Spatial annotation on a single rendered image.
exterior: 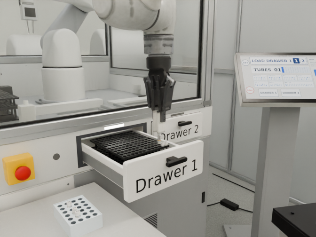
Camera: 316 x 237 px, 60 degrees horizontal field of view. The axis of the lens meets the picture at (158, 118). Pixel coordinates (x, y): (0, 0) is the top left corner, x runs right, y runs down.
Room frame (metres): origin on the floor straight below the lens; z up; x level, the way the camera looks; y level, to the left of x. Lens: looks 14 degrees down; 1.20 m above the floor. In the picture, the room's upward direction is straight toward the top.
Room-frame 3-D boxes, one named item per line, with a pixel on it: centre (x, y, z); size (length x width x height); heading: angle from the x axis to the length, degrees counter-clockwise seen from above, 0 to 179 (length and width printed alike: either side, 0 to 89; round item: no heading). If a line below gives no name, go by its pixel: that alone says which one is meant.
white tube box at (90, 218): (0.64, 0.21, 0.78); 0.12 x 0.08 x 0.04; 38
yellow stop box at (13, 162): (0.72, 0.39, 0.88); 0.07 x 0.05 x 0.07; 130
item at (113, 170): (0.89, 0.11, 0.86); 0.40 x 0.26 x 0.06; 40
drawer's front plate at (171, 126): (1.15, -0.09, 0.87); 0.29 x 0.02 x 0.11; 130
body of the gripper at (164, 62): (0.84, 0.00, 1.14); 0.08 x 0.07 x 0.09; 40
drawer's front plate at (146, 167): (0.73, -0.03, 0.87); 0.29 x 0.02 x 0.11; 130
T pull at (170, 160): (0.71, -0.04, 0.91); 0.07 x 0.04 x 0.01; 130
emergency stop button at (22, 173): (0.70, 0.37, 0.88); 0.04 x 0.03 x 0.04; 130
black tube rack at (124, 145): (0.89, 0.10, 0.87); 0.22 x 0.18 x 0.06; 40
